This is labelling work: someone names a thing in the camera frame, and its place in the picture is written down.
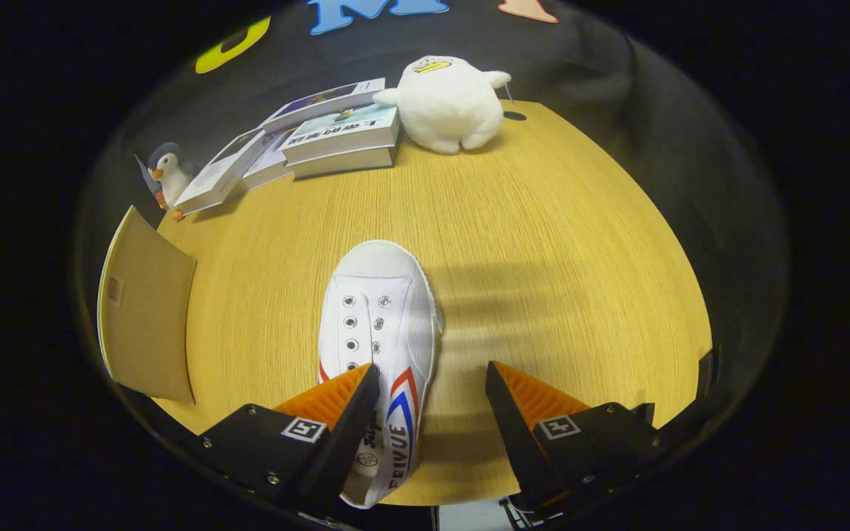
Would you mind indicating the white duck plush toy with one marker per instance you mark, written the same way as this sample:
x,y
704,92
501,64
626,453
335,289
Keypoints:
x,y
443,103

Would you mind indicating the thin white booklet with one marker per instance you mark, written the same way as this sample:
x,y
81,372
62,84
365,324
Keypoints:
x,y
270,166

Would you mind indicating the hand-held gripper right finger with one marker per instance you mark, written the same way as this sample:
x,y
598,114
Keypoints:
x,y
521,435

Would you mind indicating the dark-edged book under teal book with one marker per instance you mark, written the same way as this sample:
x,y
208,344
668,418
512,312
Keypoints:
x,y
347,162

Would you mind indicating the thick book with teal cover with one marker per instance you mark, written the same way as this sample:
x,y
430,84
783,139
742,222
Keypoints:
x,y
344,133

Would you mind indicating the white canvas shoe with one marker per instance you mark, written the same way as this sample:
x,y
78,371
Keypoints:
x,y
388,310

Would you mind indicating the beige fabric storage box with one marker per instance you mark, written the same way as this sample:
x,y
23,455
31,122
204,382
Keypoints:
x,y
148,317

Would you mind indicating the white book with portrait cover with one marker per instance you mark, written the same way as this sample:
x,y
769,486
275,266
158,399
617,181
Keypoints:
x,y
218,175

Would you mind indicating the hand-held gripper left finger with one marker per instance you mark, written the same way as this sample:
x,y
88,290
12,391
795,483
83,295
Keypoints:
x,y
322,457

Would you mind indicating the black backdrop cloth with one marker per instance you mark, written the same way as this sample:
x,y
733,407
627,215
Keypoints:
x,y
617,88

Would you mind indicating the white book with night photo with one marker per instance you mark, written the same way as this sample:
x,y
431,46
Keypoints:
x,y
322,99

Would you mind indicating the grey penguin plush toy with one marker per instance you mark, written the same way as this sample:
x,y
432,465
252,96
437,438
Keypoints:
x,y
170,177

